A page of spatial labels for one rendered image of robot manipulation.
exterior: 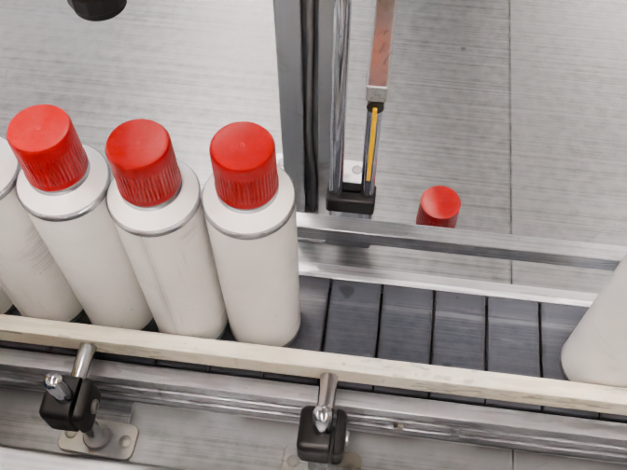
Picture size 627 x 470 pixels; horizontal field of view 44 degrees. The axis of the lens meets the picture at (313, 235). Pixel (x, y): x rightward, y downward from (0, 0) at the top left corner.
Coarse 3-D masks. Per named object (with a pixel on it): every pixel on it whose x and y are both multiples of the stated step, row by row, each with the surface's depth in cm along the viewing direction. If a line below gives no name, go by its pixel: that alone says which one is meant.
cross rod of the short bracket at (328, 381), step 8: (320, 376) 50; (328, 376) 50; (336, 376) 50; (320, 384) 50; (328, 384) 50; (336, 384) 50; (320, 392) 50; (328, 392) 49; (336, 392) 50; (320, 400) 49; (328, 400) 49
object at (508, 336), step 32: (320, 288) 57; (352, 288) 57; (384, 288) 57; (416, 288) 57; (320, 320) 56; (352, 320) 56; (384, 320) 55; (416, 320) 55; (448, 320) 55; (480, 320) 55; (512, 320) 55; (544, 320) 55; (576, 320) 55; (64, 352) 54; (96, 352) 54; (352, 352) 54; (384, 352) 54; (416, 352) 54; (448, 352) 54; (480, 352) 54; (512, 352) 54; (544, 352) 54; (352, 384) 53; (576, 416) 53; (608, 416) 52
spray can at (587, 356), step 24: (624, 264) 42; (624, 288) 42; (600, 312) 46; (624, 312) 43; (576, 336) 50; (600, 336) 47; (624, 336) 45; (576, 360) 51; (600, 360) 48; (624, 360) 46; (600, 384) 50; (624, 384) 50
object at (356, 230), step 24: (312, 216) 50; (336, 216) 50; (336, 240) 51; (360, 240) 50; (384, 240) 50; (408, 240) 50; (432, 240) 49; (456, 240) 49; (480, 240) 49; (504, 240) 49; (528, 240) 49; (552, 240) 49; (552, 264) 50; (576, 264) 50; (600, 264) 49
